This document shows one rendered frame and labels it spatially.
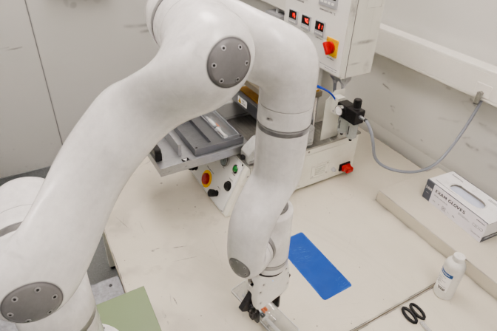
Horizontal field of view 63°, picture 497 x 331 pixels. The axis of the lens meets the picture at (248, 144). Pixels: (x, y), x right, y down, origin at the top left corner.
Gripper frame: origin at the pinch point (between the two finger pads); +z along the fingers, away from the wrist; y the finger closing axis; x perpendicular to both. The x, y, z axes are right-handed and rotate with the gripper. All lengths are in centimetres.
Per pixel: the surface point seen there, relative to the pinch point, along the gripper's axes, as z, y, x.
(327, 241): 7.3, 33.8, 8.0
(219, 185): 0.9, 19.7, 43.6
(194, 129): -16, 18, 55
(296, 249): 7.1, 24.0, 11.7
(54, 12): -23, 23, 192
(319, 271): 7.2, 23.1, 1.9
